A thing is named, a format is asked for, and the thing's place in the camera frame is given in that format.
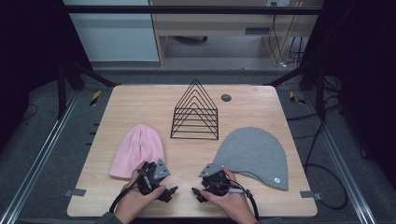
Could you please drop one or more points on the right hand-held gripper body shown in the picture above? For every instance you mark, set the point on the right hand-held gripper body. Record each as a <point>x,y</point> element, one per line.
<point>218,182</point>

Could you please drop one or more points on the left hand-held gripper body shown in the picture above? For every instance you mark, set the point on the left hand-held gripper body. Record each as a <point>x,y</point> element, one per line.
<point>149,175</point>

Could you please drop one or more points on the pink beanie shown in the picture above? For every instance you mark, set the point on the pink beanie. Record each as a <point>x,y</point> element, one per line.
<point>137,149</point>

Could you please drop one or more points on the grey beanie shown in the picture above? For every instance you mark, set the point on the grey beanie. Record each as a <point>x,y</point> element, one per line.
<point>255,152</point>

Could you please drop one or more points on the person's right hand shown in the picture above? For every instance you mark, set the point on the person's right hand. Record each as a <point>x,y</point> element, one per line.
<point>233,205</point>

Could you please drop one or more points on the person's left hand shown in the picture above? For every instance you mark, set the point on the person's left hand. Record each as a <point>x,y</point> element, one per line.
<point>132,202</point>

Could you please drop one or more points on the grey tape piece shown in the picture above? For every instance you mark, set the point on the grey tape piece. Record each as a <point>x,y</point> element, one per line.
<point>74,192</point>
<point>311,195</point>

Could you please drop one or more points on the grey round table grommet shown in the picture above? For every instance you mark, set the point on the grey round table grommet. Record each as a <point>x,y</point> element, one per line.
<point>226,97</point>

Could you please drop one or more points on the yellow black tape strip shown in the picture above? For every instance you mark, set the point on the yellow black tape strip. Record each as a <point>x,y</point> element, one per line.
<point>95,98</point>
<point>295,99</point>

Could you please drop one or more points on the black metal stand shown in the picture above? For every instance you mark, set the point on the black metal stand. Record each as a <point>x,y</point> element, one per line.
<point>62,93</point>
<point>320,93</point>

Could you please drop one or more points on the white cabinet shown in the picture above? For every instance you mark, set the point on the white cabinet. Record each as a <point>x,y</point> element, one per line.
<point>115,37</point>

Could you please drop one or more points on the dark curtain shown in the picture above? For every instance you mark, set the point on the dark curtain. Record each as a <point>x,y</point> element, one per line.
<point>28,46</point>
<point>358,62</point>

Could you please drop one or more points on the aluminium floor rail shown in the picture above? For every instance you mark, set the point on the aluminium floor rail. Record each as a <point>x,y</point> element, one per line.
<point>345,174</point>
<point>37,165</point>

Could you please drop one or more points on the black horizontal frame bar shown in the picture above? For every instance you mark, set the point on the black horizontal frame bar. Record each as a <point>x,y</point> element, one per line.
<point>186,10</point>

